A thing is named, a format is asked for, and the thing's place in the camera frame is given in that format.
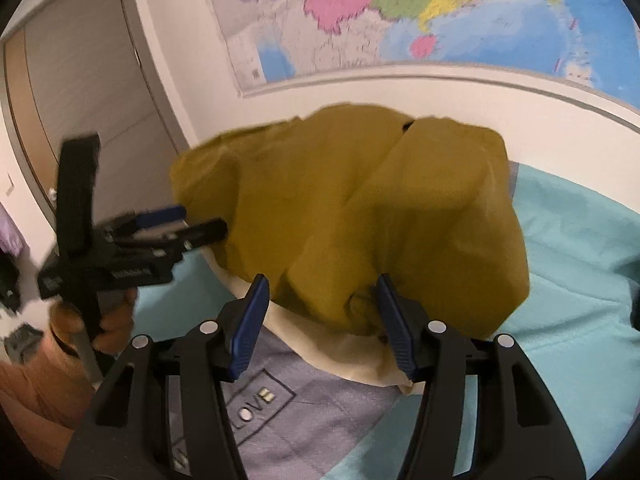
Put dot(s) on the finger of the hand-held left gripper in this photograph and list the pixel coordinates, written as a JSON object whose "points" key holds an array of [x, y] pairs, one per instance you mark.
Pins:
{"points": [[160, 216], [200, 234]]}

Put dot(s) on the dark object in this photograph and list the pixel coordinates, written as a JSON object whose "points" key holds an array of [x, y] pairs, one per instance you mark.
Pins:
{"points": [[9, 282]]}

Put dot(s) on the cream pillow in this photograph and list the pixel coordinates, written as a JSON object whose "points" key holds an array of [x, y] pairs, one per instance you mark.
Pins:
{"points": [[340, 355]]}

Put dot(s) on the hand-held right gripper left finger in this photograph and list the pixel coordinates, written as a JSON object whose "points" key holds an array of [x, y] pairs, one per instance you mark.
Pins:
{"points": [[250, 325]]}

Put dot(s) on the purple cloth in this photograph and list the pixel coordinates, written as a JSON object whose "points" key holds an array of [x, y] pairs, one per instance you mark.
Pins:
{"points": [[7, 230]]}

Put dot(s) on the person's left hand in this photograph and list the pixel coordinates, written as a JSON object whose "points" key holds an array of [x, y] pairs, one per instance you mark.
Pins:
{"points": [[117, 320]]}

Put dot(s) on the grey sliding door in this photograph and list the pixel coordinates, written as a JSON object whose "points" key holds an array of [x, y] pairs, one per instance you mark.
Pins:
{"points": [[85, 70]]}

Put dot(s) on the colourful wall map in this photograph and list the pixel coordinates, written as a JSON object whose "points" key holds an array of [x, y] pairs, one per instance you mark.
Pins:
{"points": [[400, 10]]}

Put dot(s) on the teal grey printed bedsheet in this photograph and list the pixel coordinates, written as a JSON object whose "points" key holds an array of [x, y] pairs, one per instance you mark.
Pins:
{"points": [[565, 285]]}

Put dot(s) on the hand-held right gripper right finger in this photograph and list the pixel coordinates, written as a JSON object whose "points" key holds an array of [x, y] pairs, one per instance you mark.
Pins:
{"points": [[397, 330]]}

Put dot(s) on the olive brown jacket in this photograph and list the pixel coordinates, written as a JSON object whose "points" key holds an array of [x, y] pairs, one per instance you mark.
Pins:
{"points": [[350, 210]]}

